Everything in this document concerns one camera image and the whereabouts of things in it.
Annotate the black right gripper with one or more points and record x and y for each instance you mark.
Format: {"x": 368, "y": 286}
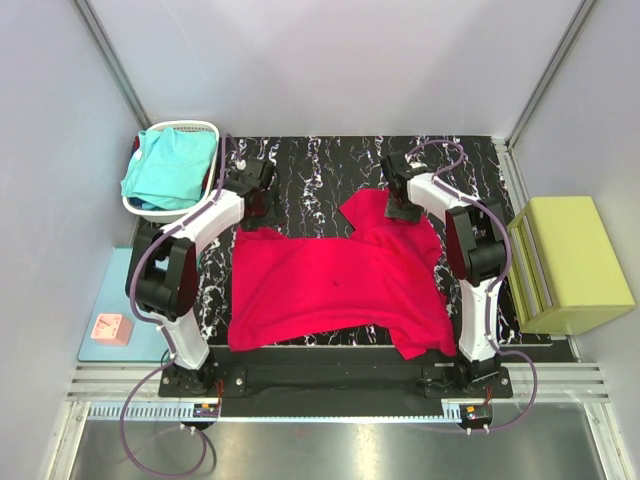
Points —
{"x": 412, "y": 215}

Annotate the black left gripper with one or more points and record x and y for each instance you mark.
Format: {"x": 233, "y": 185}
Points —
{"x": 267, "y": 211}

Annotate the pink t shirt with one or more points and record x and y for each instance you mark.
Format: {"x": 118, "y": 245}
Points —
{"x": 382, "y": 274}

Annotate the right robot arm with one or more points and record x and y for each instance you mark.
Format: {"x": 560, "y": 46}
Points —
{"x": 478, "y": 253}

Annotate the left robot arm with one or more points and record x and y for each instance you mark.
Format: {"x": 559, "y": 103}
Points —
{"x": 163, "y": 278}

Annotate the white laundry basket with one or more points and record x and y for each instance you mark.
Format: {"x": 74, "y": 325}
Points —
{"x": 168, "y": 216}

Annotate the turquoise t shirt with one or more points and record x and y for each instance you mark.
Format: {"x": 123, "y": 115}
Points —
{"x": 172, "y": 168}

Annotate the blue t shirt in basket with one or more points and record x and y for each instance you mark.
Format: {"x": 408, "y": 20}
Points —
{"x": 143, "y": 205}

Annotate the red t shirt in basket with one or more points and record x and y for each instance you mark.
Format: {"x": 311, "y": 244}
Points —
{"x": 136, "y": 151}

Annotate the yellow green drawer box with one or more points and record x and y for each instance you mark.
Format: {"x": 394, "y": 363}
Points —
{"x": 565, "y": 277}

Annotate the pink numbered block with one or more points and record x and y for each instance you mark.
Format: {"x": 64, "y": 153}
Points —
{"x": 112, "y": 330}

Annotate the light blue clipboard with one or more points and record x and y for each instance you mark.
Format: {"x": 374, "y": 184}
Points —
{"x": 145, "y": 344}

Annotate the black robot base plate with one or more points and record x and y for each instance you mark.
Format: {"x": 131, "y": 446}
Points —
{"x": 328, "y": 383}

